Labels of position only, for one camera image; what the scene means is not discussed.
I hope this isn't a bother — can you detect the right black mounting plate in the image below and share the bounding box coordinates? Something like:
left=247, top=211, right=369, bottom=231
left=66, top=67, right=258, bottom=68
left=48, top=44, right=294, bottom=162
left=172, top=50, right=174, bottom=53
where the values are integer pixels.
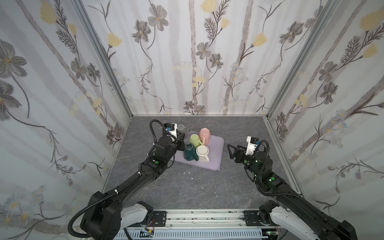
left=243, top=210, right=272, bottom=227

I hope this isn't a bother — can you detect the cream mug red inside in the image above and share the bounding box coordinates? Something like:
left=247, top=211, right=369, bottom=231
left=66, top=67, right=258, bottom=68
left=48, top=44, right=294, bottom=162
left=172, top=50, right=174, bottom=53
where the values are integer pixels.
left=196, top=145, right=210, bottom=163

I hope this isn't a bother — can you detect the lavender plastic tray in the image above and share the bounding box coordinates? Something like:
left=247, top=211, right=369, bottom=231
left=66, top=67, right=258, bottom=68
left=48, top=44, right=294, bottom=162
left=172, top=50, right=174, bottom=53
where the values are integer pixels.
left=175, top=135, right=225, bottom=171

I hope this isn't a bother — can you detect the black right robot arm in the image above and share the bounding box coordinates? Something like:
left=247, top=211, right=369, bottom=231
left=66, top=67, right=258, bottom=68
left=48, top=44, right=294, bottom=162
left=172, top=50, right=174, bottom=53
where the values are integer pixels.
left=228, top=140, right=358, bottom=240

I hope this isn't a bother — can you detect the white slotted cable duct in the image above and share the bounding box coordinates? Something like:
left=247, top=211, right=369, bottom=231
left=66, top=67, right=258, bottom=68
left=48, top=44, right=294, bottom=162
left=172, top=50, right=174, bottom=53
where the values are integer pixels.
left=115, top=229, right=268, bottom=240

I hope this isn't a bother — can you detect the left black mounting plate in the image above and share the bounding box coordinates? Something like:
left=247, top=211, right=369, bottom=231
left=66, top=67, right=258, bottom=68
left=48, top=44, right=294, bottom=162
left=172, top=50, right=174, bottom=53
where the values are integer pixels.
left=150, top=211, right=167, bottom=228

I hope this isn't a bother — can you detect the grey ceramic mug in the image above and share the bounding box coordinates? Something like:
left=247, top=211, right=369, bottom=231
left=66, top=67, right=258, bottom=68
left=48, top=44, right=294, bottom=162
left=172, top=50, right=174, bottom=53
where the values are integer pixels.
left=177, top=124, right=191, bottom=134

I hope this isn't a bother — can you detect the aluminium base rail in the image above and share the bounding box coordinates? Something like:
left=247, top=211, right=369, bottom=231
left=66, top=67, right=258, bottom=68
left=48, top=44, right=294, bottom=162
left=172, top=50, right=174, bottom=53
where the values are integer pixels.
left=119, top=208, right=271, bottom=232

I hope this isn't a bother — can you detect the dark green ceramic mug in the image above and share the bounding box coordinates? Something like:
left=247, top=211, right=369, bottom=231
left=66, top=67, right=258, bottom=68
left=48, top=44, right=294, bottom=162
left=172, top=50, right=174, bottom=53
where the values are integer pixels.
left=184, top=143, right=199, bottom=161

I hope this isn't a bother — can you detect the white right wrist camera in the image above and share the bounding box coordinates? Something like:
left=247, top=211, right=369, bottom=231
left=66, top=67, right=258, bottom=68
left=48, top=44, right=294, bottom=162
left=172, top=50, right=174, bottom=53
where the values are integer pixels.
left=246, top=136, right=260, bottom=156

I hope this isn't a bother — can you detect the pink ceramic mug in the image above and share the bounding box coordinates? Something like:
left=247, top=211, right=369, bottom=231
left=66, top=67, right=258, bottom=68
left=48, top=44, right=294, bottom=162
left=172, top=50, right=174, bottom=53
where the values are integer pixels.
left=199, top=128, right=211, bottom=146

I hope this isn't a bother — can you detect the black corrugated cable conduit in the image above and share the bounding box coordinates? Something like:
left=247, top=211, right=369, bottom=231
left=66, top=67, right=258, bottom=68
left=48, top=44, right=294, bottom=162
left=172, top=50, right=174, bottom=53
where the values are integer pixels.
left=67, top=185, right=127, bottom=239

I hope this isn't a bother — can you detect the black mounting plate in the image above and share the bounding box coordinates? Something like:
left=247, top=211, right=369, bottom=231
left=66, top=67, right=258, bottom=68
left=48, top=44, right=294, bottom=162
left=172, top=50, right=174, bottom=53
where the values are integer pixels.
left=243, top=210, right=272, bottom=227
left=150, top=211, right=167, bottom=228

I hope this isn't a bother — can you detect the light green ceramic mug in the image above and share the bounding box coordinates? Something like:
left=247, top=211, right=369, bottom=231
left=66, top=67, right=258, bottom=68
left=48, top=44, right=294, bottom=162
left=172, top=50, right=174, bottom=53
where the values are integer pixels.
left=190, top=134, right=203, bottom=148

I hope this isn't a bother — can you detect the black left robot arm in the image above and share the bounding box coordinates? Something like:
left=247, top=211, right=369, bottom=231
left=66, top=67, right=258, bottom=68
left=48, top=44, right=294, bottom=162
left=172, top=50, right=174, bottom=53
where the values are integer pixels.
left=68, top=132, right=185, bottom=240

